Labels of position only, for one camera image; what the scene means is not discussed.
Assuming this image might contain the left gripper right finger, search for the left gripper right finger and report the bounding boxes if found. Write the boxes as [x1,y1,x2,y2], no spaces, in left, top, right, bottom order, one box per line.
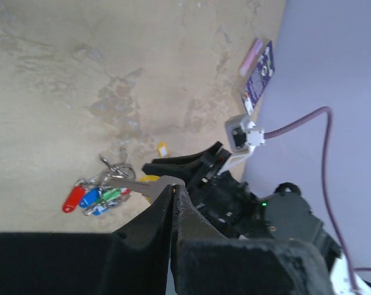
[171,188,333,294]

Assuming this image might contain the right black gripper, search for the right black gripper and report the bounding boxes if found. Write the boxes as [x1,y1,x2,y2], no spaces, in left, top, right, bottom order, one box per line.
[142,141,265,238]

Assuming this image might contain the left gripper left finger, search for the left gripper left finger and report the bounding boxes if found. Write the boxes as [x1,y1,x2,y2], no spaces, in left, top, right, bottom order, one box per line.
[0,186,175,294]

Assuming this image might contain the yellow tag key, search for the yellow tag key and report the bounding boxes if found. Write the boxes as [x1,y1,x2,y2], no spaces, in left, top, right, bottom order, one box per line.
[158,141,169,158]
[107,175,185,203]

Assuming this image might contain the keyring with coloured key tags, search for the keyring with coloured key tags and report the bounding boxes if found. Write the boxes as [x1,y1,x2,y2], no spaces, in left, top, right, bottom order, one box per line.
[62,148,136,216]

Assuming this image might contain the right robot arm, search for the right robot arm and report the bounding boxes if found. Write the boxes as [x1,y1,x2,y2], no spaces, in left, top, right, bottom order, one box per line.
[142,142,353,294]

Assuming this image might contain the purple card package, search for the purple card package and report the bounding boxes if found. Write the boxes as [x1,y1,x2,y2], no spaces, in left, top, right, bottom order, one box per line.
[240,38,276,115]

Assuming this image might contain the pink marker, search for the pink marker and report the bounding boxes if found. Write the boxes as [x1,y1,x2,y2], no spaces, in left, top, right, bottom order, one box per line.
[239,38,263,77]

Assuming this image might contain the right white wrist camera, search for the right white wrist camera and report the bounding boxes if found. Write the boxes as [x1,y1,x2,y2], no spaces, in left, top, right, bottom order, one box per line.
[218,114,265,175]

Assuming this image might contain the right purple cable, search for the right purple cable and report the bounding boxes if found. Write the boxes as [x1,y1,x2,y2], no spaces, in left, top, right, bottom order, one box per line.
[263,106,371,293]

